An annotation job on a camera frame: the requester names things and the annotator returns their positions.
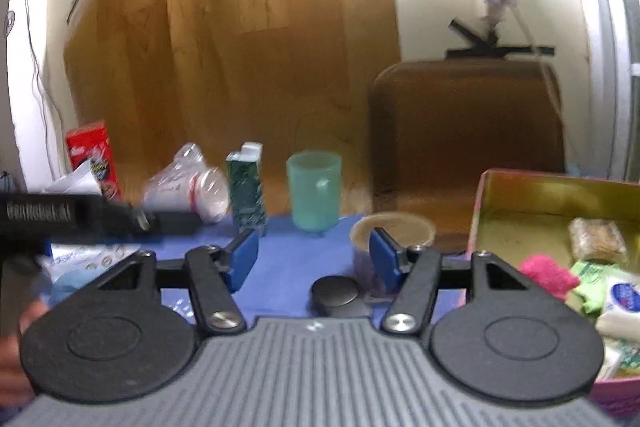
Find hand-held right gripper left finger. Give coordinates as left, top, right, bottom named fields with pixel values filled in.
left=97, top=228, right=261, bottom=337

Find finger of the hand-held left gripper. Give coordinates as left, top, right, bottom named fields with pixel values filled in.
left=135, top=207, right=201, bottom=236

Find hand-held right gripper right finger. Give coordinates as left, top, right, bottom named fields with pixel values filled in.
left=369, top=227, right=531, bottom=337

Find pink biscuit tin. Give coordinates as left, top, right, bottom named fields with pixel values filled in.
left=457, top=168, right=640, bottom=418

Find pink fluffy scrubber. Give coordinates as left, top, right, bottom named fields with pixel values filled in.
left=518, top=253, right=581, bottom=305

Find green microfibre cloth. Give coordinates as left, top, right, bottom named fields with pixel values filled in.
left=567, top=259, right=618, bottom=315

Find beige snack packet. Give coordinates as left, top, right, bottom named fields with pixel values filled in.
left=569, top=217, right=630, bottom=265

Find white blue label pack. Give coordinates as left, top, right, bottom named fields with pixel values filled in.
left=595, top=277, right=640, bottom=338

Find green print tissue pack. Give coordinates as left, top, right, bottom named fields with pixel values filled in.
left=602, top=339, right=640, bottom=380

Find person's left hand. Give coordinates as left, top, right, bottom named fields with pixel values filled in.
left=0, top=299, right=51, bottom=410

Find bagged paper cups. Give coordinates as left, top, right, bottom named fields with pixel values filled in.
left=142, top=143, right=232, bottom=225

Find white plastic packet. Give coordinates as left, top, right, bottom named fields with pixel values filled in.
left=47, top=158, right=143, bottom=273

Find blue tablecloth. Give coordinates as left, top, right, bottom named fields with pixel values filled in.
left=45, top=212, right=476, bottom=323

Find peanut can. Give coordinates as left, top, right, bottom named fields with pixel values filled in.
left=349, top=213, right=436, bottom=298

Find black tape measure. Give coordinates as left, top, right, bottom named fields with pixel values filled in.
left=310, top=275, right=373, bottom=319

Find green drink carton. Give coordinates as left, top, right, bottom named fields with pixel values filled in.
left=226, top=142, right=268, bottom=238

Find blue face masks pack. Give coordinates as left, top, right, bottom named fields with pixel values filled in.
left=47, top=267, right=108, bottom=308

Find red box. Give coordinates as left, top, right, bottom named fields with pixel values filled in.
left=65, top=121, right=123, bottom=202

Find teal plastic cup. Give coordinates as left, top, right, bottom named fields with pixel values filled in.
left=286, top=150, right=343, bottom=233

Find black tape cross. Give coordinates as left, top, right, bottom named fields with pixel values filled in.
left=445, top=19, right=556, bottom=60

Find black wall cable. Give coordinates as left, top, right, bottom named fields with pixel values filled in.
left=15, top=0, right=66, bottom=168

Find wood pattern wall sheet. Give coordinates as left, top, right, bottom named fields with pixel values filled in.
left=62, top=0, right=403, bottom=218

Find window frame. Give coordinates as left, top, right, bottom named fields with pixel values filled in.
left=590, top=0, right=640, bottom=182

